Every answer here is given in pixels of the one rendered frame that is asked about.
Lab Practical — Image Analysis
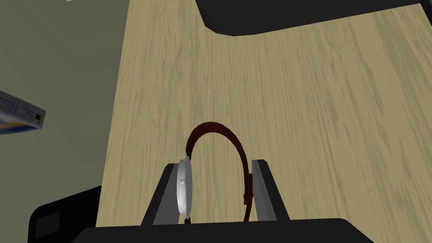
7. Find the light wooden table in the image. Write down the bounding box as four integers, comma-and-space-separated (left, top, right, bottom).
96, 0, 432, 243

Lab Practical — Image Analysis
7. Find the grey and blue box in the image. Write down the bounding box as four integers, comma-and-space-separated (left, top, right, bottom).
0, 90, 47, 135

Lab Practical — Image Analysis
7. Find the flat black object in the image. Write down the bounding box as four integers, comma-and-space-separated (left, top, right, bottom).
195, 0, 432, 37

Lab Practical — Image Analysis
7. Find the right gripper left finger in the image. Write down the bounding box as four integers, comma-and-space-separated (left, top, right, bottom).
141, 163, 186, 226

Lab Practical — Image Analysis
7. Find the black box-shaped object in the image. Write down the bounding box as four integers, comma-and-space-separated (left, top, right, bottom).
27, 185, 103, 243

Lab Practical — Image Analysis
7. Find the silver wristwatch with brown strap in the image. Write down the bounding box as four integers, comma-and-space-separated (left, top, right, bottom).
176, 121, 254, 225

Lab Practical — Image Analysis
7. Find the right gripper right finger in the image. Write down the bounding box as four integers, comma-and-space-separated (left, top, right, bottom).
251, 159, 291, 223

